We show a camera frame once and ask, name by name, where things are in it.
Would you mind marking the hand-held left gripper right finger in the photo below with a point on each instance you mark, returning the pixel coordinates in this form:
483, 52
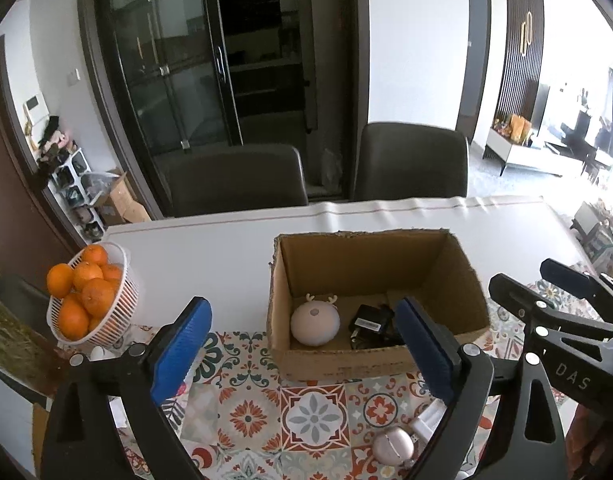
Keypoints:
426, 350

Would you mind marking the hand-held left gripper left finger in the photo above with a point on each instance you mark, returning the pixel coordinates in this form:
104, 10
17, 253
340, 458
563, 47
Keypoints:
182, 347

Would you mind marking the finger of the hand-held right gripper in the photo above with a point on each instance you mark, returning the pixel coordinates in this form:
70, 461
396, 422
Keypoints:
581, 285
516, 296

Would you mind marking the white battery charger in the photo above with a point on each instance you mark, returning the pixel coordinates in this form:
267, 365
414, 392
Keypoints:
426, 422

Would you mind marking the brown cardboard box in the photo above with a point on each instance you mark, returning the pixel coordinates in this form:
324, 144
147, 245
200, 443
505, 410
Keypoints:
311, 365

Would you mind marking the black power adapter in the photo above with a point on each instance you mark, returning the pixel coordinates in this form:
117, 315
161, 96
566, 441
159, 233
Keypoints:
369, 320

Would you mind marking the white slatted fruit basket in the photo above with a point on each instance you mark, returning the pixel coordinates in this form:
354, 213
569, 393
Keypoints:
120, 312

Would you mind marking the pile of oranges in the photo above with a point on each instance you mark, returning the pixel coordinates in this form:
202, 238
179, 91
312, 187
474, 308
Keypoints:
96, 295

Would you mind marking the pink round device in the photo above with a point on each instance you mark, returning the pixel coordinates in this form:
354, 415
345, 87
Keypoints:
391, 450

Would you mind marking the pink round deer toy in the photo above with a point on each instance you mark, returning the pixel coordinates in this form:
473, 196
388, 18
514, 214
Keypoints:
314, 327

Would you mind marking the colourful patterned table mat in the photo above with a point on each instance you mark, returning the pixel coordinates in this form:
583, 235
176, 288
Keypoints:
311, 410

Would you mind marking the white low cabinet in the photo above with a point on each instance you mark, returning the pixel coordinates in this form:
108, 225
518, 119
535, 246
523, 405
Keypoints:
521, 157

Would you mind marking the cardboard boxes on floor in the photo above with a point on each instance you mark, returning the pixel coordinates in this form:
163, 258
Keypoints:
124, 202

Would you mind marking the dried flower bouquet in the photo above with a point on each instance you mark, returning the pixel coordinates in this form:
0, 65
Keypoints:
11, 340

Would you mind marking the dark dining chair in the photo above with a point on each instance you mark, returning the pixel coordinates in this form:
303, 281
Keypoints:
236, 180
411, 160

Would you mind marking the white shoe rack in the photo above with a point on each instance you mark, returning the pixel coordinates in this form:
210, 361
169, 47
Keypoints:
69, 180

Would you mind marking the dark doorway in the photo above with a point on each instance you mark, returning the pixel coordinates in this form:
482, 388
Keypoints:
474, 60

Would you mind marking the dark and pink clutter pile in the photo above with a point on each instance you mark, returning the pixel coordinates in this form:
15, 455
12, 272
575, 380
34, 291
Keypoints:
54, 142

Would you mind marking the brown wooden door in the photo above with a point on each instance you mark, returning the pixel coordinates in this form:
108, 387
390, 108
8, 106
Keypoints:
16, 170

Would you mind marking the dark glass sliding door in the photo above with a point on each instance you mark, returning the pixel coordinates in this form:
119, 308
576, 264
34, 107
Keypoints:
186, 60

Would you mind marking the dark slatted wall panel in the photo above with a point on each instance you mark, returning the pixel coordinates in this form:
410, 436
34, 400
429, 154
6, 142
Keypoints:
521, 35

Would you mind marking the white wall intercom panel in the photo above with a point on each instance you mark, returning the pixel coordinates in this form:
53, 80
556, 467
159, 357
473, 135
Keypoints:
35, 110

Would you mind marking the wall light switch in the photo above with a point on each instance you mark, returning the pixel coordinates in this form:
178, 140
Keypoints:
75, 76

